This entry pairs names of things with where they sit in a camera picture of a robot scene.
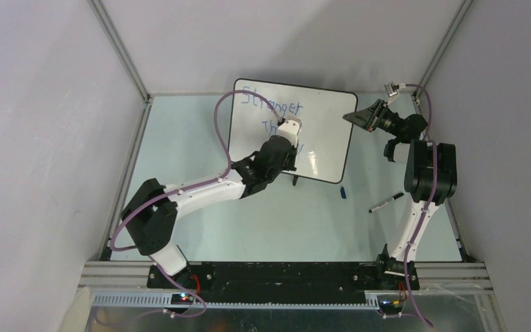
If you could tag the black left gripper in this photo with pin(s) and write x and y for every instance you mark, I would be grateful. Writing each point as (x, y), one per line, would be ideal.
(290, 165)

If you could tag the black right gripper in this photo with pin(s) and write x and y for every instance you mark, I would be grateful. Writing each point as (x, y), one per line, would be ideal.
(366, 117)

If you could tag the white whiteboard black frame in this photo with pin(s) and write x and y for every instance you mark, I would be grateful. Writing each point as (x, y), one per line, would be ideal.
(324, 135)

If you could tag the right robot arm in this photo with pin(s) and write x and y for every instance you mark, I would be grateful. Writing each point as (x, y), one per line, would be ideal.
(430, 178)

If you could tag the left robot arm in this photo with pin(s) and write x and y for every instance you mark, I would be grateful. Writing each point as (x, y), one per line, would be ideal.
(152, 213)

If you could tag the black marker pen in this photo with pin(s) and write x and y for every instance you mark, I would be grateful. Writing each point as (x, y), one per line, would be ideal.
(385, 202)

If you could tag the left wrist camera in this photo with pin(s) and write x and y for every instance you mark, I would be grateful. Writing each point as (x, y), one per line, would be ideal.
(289, 128)

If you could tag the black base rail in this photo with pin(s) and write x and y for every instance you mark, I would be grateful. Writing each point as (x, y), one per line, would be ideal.
(284, 282)

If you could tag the grey cable duct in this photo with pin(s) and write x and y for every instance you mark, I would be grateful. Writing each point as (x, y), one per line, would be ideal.
(168, 300)

